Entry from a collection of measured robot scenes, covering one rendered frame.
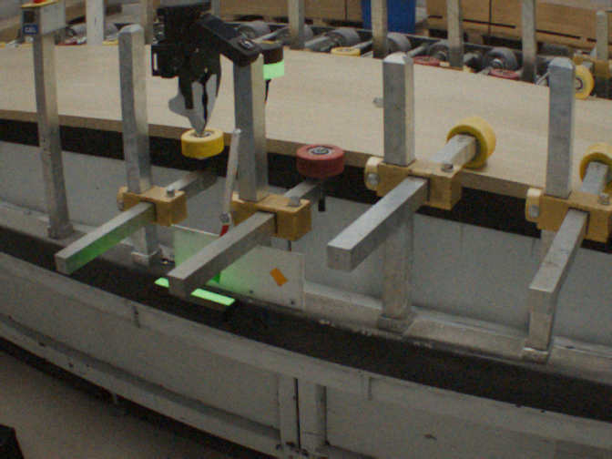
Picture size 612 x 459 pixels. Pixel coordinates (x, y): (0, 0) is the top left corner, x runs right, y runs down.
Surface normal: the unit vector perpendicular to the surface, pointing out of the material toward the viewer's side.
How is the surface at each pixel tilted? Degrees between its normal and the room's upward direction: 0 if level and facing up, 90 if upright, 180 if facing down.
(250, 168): 90
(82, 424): 0
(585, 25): 90
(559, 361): 0
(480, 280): 90
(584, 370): 0
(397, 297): 90
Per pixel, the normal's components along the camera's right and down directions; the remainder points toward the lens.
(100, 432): -0.03, -0.91
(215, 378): -0.49, 0.37
